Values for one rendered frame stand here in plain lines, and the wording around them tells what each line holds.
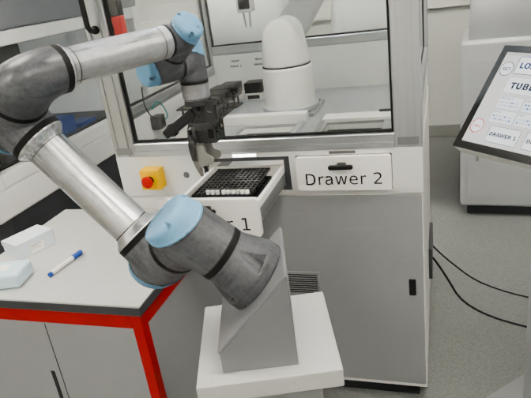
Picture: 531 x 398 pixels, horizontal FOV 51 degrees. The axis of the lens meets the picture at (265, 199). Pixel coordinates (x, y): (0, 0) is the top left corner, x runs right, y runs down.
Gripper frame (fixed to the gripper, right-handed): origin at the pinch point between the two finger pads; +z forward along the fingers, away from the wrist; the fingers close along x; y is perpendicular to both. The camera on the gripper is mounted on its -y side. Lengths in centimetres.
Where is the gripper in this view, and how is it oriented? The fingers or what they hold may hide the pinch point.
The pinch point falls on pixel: (201, 169)
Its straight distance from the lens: 157.4
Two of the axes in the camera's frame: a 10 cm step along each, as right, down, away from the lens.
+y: 9.5, -0.1, -3.1
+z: 1.2, 9.3, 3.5
